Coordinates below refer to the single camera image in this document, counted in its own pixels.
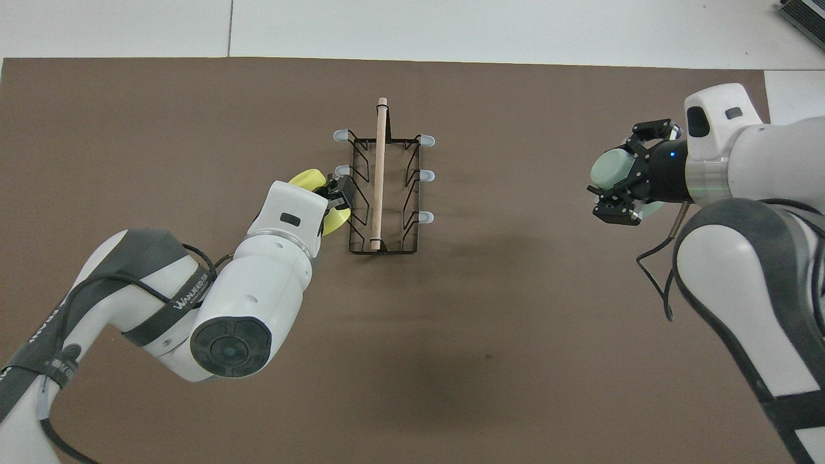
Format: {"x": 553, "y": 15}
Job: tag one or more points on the light green plastic cup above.
{"x": 612, "y": 167}

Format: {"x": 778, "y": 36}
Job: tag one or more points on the green black electronic device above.
{"x": 809, "y": 13}

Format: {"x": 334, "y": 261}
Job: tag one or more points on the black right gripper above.
{"x": 667, "y": 171}

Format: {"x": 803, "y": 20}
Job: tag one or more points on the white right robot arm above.
{"x": 760, "y": 167}

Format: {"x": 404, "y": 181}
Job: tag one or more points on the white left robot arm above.
{"x": 258, "y": 303}

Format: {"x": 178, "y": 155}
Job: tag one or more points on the brown table mat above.
{"x": 451, "y": 354}

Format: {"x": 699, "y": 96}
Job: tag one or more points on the yellow plastic cup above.
{"x": 308, "y": 178}

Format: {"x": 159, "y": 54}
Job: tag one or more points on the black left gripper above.
{"x": 325, "y": 212}

